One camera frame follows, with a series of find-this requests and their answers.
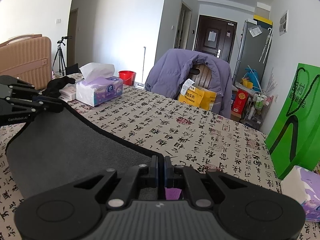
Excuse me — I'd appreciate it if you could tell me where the yellow paper bag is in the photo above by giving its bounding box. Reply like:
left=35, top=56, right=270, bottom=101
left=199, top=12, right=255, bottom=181
left=178, top=84, right=217, bottom=111

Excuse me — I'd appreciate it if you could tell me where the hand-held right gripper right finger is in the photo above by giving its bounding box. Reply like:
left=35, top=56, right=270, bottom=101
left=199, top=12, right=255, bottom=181
left=164, top=155, right=248, bottom=207

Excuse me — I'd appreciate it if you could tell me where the white trolley rack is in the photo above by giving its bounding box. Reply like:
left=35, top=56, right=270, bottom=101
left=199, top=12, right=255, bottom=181
left=244, top=89, right=272, bottom=130

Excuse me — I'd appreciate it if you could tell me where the black camera tripod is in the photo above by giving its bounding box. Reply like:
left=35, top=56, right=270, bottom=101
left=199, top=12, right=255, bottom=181
left=51, top=35, right=72, bottom=77

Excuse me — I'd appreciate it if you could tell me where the beige suitcase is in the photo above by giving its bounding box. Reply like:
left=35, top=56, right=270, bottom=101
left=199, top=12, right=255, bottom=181
left=0, top=34, right=52, bottom=90

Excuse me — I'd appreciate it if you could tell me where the white receipt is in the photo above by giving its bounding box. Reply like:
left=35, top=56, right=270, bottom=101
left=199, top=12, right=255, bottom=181
left=181, top=78, right=196, bottom=96

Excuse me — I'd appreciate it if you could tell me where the red bucket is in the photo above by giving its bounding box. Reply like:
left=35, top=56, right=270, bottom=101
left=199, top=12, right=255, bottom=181
left=118, top=70, right=136, bottom=86

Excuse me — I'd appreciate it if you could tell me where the clear umbrella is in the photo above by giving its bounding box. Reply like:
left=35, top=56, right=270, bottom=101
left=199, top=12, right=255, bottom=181
left=258, top=27, right=275, bottom=64

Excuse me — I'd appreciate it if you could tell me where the black cloth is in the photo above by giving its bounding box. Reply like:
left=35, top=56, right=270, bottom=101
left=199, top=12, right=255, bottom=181
left=44, top=76, right=76, bottom=98

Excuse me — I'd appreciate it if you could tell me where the red box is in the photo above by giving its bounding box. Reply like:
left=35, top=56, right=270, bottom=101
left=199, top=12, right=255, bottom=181
left=231, top=88, right=250, bottom=113

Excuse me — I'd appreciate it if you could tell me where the dark brown entrance door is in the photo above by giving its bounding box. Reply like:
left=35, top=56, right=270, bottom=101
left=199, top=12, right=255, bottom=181
left=193, top=14, right=237, bottom=63

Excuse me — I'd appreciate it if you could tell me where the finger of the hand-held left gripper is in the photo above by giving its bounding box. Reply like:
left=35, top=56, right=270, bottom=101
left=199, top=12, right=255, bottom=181
left=0, top=75, right=43, bottom=99
left=0, top=96, right=64, bottom=117

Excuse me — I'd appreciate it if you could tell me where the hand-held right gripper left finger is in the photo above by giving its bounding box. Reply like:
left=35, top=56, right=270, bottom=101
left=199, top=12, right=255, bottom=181
left=72, top=155, right=160, bottom=207

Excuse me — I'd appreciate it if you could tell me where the grey refrigerator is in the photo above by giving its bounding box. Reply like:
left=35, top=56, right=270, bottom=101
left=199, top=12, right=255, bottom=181
left=234, top=19, right=273, bottom=87

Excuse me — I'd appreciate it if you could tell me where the dark grey towel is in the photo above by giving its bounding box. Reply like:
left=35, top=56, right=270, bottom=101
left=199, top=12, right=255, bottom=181
left=5, top=102, right=163, bottom=201

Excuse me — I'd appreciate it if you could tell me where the blue plastic bag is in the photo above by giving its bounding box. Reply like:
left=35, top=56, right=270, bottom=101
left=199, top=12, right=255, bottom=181
left=241, top=65, right=262, bottom=90

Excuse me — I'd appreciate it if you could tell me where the purple cloth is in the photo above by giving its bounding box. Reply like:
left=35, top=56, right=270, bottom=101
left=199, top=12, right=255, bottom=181
left=164, top=187, right=183, bottom=201

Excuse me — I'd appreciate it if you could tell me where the purple tissue pack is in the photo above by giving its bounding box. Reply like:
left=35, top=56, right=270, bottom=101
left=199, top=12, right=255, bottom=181
left=76, top=62, right=124, bottom=107
left=280, top=165, right=320, bottom=222

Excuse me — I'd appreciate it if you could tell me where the small white box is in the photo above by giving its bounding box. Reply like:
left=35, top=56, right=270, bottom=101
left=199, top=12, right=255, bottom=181
left=59, top=84, right=77, bottom=101

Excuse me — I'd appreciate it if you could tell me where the green paper bag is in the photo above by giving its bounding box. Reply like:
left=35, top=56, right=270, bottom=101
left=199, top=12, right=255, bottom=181
left=265, top=62, right=320, bottom=180

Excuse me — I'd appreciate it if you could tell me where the purple padded jacket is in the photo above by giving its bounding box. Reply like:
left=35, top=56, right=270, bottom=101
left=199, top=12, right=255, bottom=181
left=145, top=48, right=232, bottom=118

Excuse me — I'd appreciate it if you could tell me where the yellow and black box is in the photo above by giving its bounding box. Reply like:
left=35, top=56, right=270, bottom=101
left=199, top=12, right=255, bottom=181
left=253, top=14, right=273, bottom=27

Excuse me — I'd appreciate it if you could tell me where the wooden chair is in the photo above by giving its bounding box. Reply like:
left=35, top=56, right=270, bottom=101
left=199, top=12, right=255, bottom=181
left=190, top=63, right=213, bottom=91

